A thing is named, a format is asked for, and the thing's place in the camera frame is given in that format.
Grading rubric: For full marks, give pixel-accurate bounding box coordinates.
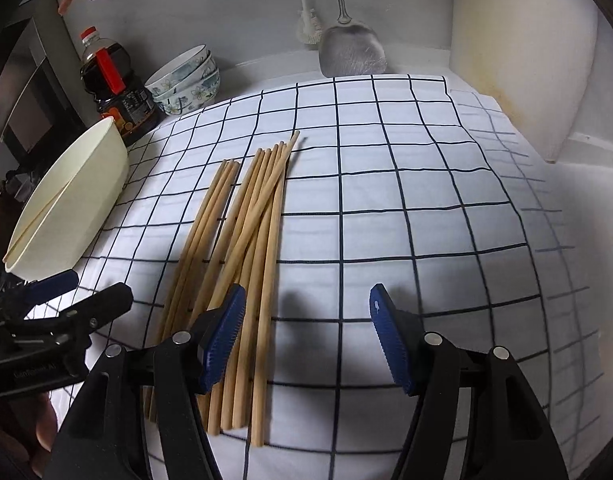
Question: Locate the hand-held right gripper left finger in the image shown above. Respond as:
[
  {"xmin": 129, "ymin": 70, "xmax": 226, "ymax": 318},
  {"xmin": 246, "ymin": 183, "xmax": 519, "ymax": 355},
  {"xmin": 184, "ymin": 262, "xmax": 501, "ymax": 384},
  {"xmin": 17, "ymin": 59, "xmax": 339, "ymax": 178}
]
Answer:
[{"xmin": 46, "ymin": 284, "xmax": 247, "ymax": 480}]

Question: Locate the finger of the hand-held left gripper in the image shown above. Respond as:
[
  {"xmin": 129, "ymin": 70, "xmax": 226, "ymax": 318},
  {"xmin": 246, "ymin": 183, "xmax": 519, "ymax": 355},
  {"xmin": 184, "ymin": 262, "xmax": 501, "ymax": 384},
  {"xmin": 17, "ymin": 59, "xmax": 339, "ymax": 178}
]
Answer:
[
  {"xmin": 0, "ymin": 269, "xmax": 80, "ymax": 311},
  {"xmin": 16, "ymin": 282, "xmax": 134, "ymax": 346}
]

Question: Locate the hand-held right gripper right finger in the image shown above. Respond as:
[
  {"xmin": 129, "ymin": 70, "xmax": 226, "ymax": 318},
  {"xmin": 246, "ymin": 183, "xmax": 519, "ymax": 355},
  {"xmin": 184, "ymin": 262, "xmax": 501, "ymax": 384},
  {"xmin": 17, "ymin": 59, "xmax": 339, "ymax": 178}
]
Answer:
[{"xmin": 369, "ymin": 282, "xmax": 569, "ymax": 480}]

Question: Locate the large cream bowl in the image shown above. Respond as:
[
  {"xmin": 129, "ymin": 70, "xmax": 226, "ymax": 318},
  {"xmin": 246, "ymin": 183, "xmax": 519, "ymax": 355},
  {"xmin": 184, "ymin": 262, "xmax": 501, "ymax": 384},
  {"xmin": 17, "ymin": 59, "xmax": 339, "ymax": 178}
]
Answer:
[{"xmin": 3, "ymin": 116, "xmax": 130, "ymax": 281}]

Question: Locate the pile of wooden chopsticks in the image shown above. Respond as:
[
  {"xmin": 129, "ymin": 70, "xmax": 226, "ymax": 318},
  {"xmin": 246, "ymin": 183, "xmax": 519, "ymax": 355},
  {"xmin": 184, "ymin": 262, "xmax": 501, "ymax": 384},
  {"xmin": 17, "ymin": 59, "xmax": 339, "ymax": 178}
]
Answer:
[{"xmin": 145, "ymin": 130, "xmax": 301, "ymax": 448}]

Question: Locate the person's left hand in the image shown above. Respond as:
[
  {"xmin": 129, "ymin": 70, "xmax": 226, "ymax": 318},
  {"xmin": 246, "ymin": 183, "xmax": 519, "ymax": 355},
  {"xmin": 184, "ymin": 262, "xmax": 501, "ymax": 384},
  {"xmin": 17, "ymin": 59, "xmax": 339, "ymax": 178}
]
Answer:
[{"xmin": 35, "ymin": 395, "xmax": 60, "ymax": 453}]

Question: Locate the white checkered cloth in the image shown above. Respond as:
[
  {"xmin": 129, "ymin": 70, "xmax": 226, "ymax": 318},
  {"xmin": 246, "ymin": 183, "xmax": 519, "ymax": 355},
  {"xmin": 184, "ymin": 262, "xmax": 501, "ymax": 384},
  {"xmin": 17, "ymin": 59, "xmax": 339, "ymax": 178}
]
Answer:
[{"xmin": 61, "ymin": 74, "xmax": 604, "ymax": 480}]

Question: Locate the dark kitchen appliance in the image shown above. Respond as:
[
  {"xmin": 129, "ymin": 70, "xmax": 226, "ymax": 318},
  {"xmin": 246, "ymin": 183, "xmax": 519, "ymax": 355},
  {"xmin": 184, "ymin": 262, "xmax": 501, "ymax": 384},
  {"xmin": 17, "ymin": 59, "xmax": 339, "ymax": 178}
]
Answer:
[{"xmin": 0, "ymin": 0, "xmax": 94, "ymax": 171}]

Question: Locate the dark soy sauce bottle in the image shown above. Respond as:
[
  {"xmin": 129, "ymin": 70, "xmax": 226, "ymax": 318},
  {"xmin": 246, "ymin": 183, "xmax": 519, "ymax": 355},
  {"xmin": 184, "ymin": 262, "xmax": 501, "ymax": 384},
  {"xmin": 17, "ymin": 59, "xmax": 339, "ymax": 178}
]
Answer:
[{"xmin": 79, "ymin": 27, "xmax": 162, "ymax": 147}]

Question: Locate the floral ceramic bowl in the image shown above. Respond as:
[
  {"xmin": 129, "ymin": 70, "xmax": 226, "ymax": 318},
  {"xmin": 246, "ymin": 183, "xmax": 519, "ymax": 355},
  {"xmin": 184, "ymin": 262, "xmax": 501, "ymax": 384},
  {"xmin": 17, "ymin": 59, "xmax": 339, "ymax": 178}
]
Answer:
[
  {"xmin": 152, "ymin": 55, "xmax": 220, "ymax": 102},
  {"xmin": 145, "ymin": 45, "xmax": 214, "ymax": 93},
  {"xmin": 156, "ymin": 67, "xmax": 222, "ymax": 117}
]

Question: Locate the metal spatula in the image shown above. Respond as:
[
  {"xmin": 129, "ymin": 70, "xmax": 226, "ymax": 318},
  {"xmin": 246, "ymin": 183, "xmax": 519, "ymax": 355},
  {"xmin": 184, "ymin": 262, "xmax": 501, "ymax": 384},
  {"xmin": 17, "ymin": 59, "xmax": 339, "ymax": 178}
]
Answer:
[{"xmin": 319, "ymin": 0, "xmax": 388, "ymax": 78}]

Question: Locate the white dish brush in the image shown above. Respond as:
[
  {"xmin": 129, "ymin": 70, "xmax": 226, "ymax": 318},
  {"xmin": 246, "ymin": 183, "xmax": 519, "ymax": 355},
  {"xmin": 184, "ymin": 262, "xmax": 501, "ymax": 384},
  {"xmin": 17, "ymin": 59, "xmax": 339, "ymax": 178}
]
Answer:
[{"xmin": 292, "ymin": 0, "xmax": 328, "ymax": 50}]

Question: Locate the white cutting board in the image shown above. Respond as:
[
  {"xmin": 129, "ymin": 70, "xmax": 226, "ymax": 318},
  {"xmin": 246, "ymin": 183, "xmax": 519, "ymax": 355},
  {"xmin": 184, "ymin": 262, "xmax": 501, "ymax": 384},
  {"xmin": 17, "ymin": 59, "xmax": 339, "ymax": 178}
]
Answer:
[{"xmin": 449, "ymin": 0, "xmax": 599, "ymax": 163}]

